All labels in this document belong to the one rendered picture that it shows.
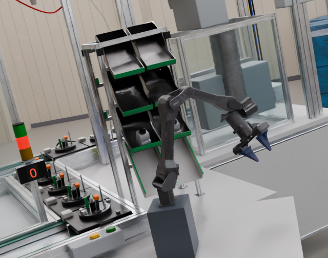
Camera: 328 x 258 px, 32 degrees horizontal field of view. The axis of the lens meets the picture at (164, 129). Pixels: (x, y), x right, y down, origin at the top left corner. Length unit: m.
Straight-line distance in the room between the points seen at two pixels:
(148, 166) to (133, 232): 0.33
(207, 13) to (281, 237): 1.62
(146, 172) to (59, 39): 7.76
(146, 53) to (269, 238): 0.96
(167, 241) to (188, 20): 1.69
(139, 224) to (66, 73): 7.95
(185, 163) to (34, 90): 8.03
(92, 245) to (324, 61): 4.95
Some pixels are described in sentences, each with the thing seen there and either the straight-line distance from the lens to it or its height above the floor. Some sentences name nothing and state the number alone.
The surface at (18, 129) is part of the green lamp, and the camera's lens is 2.42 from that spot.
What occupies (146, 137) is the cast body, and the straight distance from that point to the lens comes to 2.41.
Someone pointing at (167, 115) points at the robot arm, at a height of 1.38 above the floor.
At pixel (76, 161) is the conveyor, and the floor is 0.91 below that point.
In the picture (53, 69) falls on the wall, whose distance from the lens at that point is 10.26.
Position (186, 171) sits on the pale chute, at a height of 1.03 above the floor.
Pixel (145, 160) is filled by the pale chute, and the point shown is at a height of 1.11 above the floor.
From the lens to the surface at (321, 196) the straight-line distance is 3.78.
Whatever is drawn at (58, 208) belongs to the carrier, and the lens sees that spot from 2.68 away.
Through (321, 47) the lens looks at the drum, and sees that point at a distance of 6.76.
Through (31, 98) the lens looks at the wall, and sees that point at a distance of 10.51.
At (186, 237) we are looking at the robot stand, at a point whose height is 0.94.
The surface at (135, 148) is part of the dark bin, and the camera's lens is 2.40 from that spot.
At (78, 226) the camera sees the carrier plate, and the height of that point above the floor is 0.97.
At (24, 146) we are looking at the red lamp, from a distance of 2.43.
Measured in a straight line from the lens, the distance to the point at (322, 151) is 3.72.
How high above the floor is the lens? 1.79
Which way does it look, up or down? 13 degrees down
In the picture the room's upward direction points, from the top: 13 degrees counter-clockwise
